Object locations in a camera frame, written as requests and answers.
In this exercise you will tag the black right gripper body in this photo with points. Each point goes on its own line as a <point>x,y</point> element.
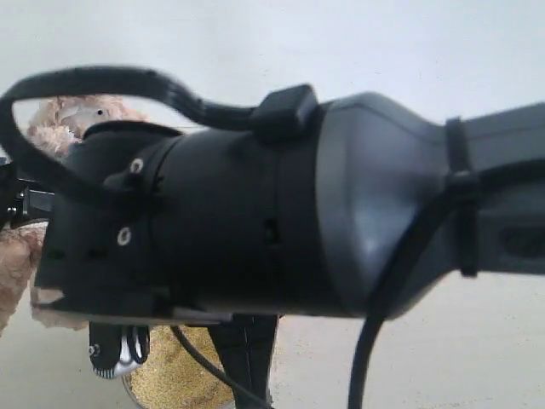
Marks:
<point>245,347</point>

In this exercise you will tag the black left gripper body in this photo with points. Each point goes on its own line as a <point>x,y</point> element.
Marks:
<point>23,201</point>

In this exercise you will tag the beige teddy bear striped sweater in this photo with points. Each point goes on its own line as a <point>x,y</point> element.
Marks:
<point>56,125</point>

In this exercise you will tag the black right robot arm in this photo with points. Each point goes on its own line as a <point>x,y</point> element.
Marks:
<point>353,208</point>

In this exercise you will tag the round steel bowl of millet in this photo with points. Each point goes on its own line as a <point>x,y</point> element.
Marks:
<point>171,378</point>

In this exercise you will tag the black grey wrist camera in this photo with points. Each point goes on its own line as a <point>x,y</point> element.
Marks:
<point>116,350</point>

